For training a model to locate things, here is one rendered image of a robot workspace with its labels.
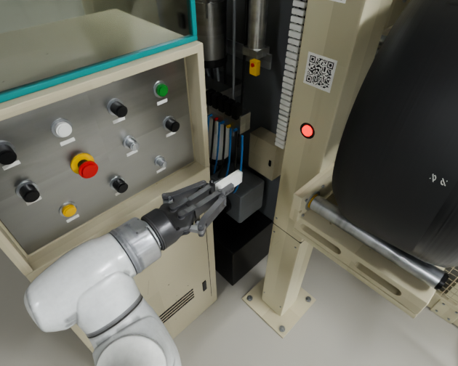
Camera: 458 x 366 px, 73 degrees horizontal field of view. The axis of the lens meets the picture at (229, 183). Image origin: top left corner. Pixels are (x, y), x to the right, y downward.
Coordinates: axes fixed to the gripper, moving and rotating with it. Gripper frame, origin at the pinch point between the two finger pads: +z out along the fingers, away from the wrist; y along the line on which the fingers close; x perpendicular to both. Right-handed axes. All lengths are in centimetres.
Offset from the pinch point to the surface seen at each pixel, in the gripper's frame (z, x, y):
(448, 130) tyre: 12.4, -22.6, -30.4
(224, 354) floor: -2, 106, 1
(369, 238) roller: 21.6, 14.7, -26.5
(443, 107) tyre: 13.4, -24.8, -28.5
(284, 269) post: 29, 66, -3
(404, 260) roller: 21.6, 14.6, -35.0
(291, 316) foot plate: 32, 105, -10
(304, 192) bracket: 19.9, 11.1, -7.8
